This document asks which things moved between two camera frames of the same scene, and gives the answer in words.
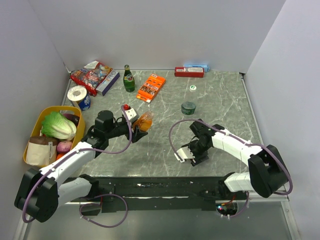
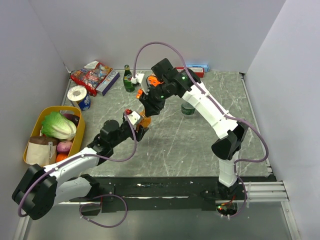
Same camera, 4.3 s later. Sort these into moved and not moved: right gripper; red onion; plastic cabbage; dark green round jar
Moved: right gripper
Not moved: plastic cabbage; dark green round jar; red onion
